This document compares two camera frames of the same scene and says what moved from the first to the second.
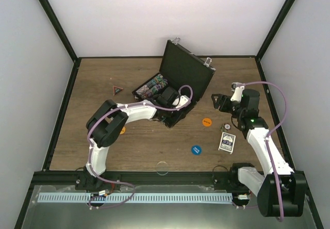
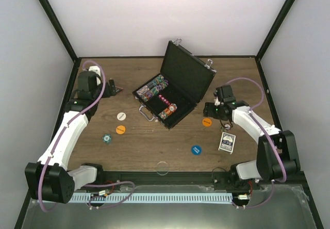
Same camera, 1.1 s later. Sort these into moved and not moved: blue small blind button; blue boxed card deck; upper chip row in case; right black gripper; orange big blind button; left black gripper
Moved: right black gripper; left black gripper
Not moved: blue boxed card deck; orange big blind button; blue small blind button; upper chip row in case
